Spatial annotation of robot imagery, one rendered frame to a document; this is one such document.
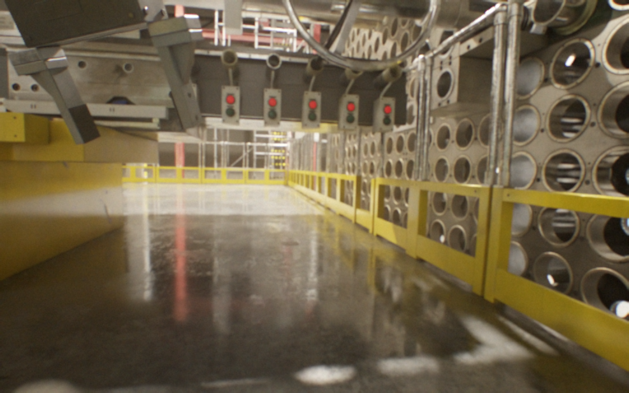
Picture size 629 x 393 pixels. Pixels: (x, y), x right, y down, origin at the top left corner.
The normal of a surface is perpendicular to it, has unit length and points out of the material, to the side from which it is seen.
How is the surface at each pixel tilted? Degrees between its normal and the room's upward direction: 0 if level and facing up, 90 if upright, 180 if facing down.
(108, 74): 90
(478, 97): 90
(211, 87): 90
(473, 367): 0
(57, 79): 83
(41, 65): 113
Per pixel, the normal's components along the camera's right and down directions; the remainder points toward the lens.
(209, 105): 0.18, 0.09
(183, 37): -0.09, 0.47
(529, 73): 0.14, 0.63
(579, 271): -0.98, -0.01
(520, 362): 0.03, -1.00
